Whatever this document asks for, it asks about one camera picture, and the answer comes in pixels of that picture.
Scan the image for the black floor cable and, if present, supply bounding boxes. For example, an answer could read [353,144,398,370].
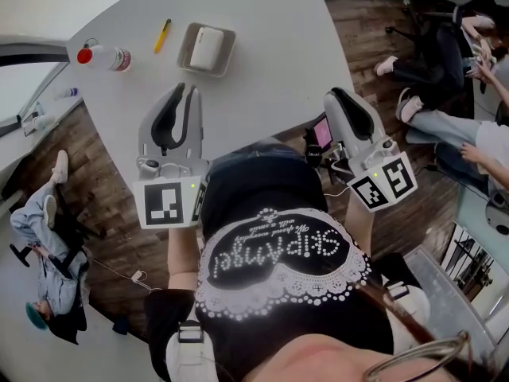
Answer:
[420,164,492,201]

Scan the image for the white bottle with blue cap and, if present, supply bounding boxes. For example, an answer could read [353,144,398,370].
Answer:
[53,87,80,102]

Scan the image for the person's right forearm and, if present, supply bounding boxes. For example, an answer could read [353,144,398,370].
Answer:
[343,195,375,256]

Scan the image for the person's left forearm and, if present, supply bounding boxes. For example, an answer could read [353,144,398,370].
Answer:
[165,224,207,296]

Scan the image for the black device mount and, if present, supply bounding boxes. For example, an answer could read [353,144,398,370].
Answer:
[303,127,324,170]

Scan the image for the yellow and black pen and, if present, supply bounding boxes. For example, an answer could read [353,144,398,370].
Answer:
[153,18,173,54]

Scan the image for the small white bottle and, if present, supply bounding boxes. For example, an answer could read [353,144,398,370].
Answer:
[33,113,57,130]

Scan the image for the white harness strap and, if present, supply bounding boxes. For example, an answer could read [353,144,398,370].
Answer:
[383,279,432,333]
[164,319,220,382]

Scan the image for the person's black printed shirt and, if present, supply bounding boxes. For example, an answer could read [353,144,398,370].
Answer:
[144,140,423,382]

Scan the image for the monitor screen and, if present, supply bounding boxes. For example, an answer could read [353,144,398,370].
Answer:
[440,220,509,318]

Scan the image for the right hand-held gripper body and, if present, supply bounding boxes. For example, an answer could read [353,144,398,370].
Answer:
[345,135,419,214]

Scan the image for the person's face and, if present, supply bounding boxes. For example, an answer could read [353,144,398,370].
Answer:
[245,332,402,382]

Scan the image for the black office chair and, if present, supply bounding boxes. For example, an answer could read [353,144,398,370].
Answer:
[10,185,107,345]
[384,0,467,61]

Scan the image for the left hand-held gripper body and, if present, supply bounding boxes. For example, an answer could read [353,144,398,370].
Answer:
[132,146,211,230]

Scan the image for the white packet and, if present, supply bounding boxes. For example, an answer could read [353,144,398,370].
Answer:
[189,26,225,71]

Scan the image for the white cable with adapter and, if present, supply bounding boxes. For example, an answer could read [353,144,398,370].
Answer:
[91,257,164,294]

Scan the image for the clear bottle with red cap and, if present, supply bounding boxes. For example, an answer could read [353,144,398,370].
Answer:
[76,44,133,73]

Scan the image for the small device with pink screen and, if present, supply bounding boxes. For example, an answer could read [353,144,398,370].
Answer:
[312,115,333,150]

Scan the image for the person's metal-rimmed glasses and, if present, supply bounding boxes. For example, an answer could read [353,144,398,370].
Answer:
[363,329,471,382]

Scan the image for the grey rectangular container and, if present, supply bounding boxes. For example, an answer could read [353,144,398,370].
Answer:
[176,21,236,78]

